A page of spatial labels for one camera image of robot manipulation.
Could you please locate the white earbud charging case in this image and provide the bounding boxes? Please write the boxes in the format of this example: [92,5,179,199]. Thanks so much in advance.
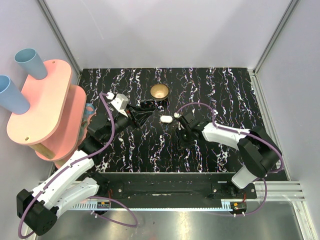
[160,115,173,124]

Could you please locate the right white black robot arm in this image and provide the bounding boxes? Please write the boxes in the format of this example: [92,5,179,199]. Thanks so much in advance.
[174,113,283,199]

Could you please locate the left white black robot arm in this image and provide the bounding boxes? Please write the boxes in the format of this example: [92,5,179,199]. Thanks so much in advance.
[16,101,156,239]

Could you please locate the gold metal bowl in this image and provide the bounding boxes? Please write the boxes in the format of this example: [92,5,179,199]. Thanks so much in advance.
[150,84,170,101]

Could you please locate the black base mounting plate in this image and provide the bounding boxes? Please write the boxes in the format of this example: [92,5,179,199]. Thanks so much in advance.
[79,172,257,209]

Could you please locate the pink two-tier wooden shelf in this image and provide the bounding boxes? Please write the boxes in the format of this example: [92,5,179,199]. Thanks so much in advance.
[6,59,91,168]

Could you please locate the rear light blue cup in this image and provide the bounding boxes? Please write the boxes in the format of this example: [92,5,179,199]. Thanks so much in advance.
[14,48,48,80]

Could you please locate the light blue cup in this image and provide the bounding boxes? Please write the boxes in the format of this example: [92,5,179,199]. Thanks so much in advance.
[14,48,48,80]
[0,75,30,115]

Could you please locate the front light blue cup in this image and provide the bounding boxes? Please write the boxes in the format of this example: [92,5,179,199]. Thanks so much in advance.
[0,75,30,115]

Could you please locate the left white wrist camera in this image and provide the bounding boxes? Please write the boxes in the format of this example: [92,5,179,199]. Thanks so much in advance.
[106,92,129,118]

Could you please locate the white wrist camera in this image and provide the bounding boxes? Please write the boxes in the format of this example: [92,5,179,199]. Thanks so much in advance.
[173,112,186,130]
[106,92,129,118]

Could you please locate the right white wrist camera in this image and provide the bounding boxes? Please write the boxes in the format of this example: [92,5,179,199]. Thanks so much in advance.
[173,112,186,130]

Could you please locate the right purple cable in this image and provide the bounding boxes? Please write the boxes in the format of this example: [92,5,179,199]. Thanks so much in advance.
[176,102,285,217]

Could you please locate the purple cable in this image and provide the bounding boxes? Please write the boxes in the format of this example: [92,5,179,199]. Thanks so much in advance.
[176,102,285,217]
[17,92,139,238]

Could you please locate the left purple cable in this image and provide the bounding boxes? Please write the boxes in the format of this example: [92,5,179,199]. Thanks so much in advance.
[17,92,139,238]

